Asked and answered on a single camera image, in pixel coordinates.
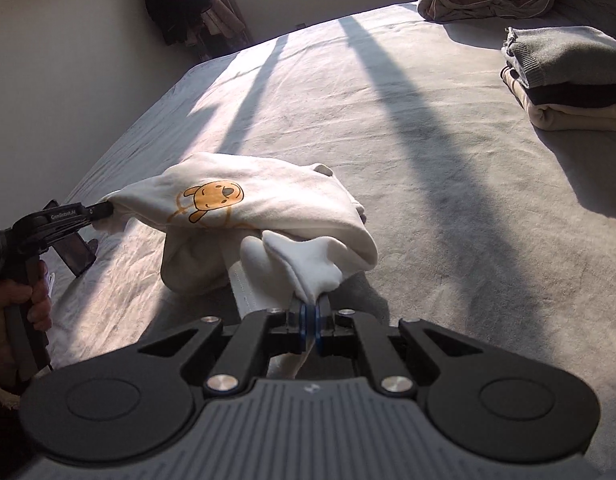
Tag folded beige garment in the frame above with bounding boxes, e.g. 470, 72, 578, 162
500, 67, 616, 132

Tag dark hanging clothes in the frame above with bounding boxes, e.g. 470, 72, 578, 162
144, 0, 250, 61

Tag person's left hand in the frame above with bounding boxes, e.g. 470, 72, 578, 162
0, 260, 53, 392

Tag cream bear print garment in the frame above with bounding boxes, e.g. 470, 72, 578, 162
94, 153, 378, 316

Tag folded grey sweater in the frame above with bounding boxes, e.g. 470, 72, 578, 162
501, 26, 616, 89

